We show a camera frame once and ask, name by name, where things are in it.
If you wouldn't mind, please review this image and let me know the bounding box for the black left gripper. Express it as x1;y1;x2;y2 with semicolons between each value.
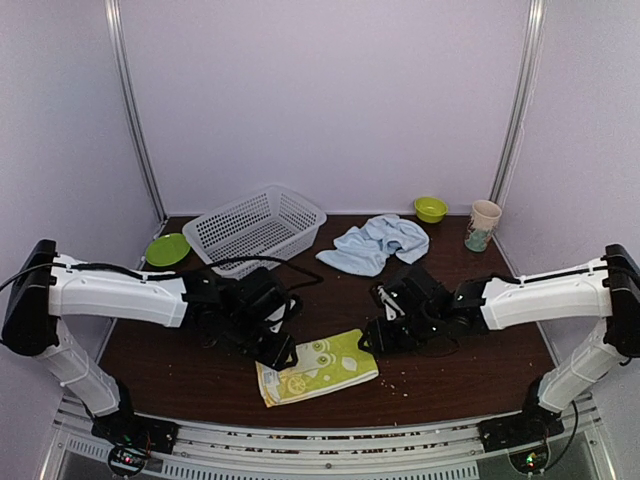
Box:
223;312;298;372

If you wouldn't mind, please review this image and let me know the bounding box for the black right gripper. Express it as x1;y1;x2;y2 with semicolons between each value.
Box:
358;310;442;357

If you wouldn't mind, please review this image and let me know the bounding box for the green patterned white towel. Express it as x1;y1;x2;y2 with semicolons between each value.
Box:
255;329;379;408

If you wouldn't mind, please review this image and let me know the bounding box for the light blue towel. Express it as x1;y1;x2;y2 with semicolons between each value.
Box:
315;214;430;277

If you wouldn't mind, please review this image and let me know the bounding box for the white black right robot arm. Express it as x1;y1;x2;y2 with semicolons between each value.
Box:
358;244;639;451

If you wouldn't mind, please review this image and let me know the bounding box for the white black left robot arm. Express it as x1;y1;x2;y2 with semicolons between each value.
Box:
1;239;301;453

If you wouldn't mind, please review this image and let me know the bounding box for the white perforated plastic basket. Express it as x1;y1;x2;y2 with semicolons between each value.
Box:
182;186;327;279

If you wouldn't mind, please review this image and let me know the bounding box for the small green bowl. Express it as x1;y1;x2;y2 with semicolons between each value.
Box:
414;197;448;224

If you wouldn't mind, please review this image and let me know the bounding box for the green plate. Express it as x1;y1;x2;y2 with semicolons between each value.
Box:
145;233;191;267

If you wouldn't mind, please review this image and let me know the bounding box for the floral ceramic cup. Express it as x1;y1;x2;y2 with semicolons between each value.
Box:
464;200;502;253

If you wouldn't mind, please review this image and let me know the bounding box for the left circuit board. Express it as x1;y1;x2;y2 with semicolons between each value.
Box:
107;446;149;476

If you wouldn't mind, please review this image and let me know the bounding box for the circuit board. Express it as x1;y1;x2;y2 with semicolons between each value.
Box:
107;446;149;476
509;446;550;475

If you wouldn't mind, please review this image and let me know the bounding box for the right circuit board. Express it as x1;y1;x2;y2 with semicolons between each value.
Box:
509;446;550;475

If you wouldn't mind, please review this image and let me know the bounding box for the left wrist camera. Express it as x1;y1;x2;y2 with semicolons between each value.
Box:
236;267;303;333

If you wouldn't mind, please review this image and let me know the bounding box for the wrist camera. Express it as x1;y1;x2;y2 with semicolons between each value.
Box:
371;264;450;322
236;267;303;333

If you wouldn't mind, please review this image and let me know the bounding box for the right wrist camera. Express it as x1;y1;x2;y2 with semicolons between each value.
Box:
371;264;450;322

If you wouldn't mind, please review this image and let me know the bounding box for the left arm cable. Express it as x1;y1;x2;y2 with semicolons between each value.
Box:
0;255;321;301

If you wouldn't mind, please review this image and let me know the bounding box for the right aluminium corner post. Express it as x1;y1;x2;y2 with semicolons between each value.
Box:
490;0;546;207

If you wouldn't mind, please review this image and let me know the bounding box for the aluminium corner post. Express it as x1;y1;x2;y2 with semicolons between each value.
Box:
104;0;168;223
490;0;546;207

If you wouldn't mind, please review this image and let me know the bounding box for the left aluminium corner post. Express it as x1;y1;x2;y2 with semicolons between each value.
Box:
104;0;168;223

